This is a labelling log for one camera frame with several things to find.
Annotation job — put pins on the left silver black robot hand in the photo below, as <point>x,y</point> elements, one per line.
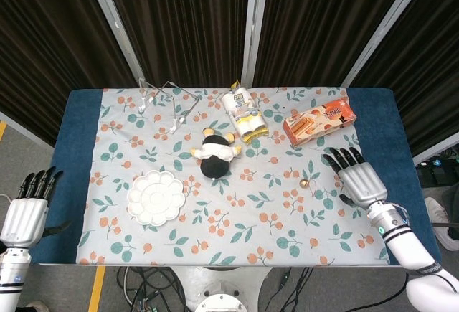
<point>25,218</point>

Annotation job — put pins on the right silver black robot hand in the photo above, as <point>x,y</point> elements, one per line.
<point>362,184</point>

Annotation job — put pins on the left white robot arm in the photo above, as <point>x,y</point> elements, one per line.
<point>10,276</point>

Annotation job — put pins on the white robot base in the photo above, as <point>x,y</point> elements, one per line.
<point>218,287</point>

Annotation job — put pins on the orange biscuit box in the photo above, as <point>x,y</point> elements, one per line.
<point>315,122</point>

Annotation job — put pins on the white sneaker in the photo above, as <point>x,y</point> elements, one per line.
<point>439,218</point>

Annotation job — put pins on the grey shoe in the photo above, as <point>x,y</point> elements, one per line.
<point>39,305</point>

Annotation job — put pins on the blue table cover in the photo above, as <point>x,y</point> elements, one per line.
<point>71,140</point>

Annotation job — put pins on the dark pleated partition panel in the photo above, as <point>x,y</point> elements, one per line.
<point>46,39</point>
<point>179,21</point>
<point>315,21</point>
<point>430,75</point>

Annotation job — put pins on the white flower-shaped paint palette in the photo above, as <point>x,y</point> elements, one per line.
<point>156,197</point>

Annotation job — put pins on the floral fruit print tablecloth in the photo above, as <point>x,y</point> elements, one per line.
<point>233,226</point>

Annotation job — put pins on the white yellow packaged rolls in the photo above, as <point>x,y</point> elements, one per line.
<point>240,109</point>

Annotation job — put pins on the black and white plush toy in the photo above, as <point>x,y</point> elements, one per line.
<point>214,163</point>

